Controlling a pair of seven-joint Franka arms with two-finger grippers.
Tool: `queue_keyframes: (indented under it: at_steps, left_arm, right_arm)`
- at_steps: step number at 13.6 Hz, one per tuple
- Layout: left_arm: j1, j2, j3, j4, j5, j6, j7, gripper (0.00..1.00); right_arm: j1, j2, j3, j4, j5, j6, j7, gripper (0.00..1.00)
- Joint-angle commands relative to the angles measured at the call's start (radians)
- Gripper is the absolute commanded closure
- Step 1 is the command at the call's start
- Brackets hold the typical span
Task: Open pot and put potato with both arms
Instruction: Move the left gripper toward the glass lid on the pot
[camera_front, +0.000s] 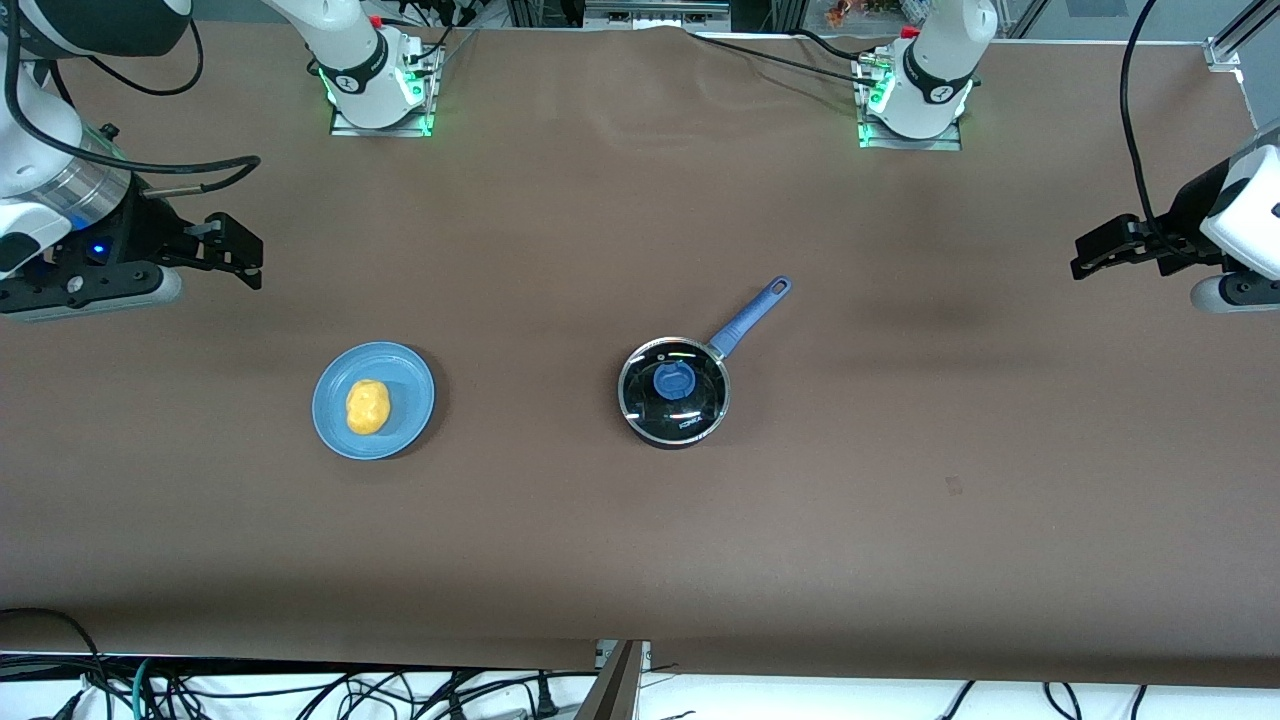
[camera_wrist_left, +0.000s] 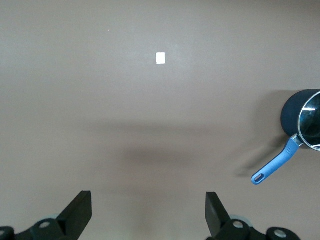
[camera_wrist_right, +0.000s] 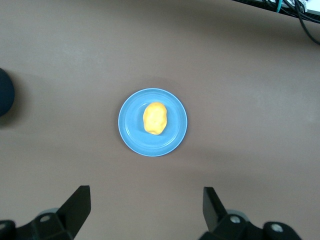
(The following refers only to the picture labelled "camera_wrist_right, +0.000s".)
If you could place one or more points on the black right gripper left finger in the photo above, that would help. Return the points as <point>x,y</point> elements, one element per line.
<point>67,217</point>

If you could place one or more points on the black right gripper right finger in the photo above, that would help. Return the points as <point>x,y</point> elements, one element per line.
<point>217,220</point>

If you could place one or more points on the blue round plate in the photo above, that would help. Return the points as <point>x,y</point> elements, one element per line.
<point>132,135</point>

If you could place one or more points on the yellow potato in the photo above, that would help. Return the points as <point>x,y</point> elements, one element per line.
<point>155,118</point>

